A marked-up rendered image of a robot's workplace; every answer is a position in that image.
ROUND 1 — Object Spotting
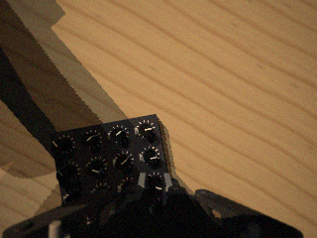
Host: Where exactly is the black knob box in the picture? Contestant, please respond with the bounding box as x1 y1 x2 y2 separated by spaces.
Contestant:
51 114 167 214

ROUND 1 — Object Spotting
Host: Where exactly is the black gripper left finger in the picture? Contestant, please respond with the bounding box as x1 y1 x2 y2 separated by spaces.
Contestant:
2 173 148 238

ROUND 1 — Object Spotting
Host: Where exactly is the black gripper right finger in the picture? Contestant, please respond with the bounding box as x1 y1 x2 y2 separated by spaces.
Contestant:
161 173 303 238

